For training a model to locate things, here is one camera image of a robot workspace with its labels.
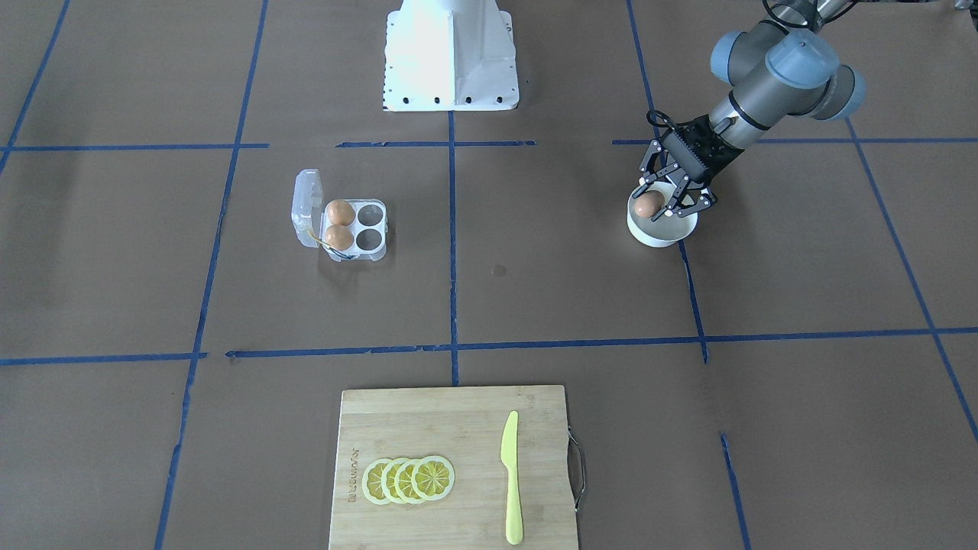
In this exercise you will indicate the bamboo cutting board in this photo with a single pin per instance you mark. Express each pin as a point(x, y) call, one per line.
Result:
point(464, 425)

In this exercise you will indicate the yellow plastic knife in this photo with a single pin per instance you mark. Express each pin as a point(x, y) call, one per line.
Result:
point(513, 509)

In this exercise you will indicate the clear plastic egg box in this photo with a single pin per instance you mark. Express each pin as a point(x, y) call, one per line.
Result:
point(309, 220)

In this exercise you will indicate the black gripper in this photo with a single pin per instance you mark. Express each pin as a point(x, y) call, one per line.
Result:
point(724, 157)

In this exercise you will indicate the brown egg front slot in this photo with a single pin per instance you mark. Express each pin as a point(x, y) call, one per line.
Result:
point(338, 238)

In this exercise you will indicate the lemon slice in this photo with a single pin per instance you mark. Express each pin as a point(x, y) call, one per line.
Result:
point(373, 482)
point(403, 482)
point(434, 477)
point(389, 480)

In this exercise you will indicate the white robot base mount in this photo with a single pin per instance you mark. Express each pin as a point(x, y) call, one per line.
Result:
point(450, 56)

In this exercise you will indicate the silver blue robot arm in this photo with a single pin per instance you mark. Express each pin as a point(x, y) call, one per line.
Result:
point(782, 67)

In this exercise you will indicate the brown egg rear slot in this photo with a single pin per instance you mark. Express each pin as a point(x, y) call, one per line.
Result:
point(340, 211)

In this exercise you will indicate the brown egg slot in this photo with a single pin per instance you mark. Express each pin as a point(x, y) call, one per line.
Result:
point(340, 211)
point(338, 238)

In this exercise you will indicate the brown egg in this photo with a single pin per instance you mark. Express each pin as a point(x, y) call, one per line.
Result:
point(648, 204)

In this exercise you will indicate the white ceramic bowl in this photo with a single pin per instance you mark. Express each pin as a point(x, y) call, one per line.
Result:
point(667, 229)

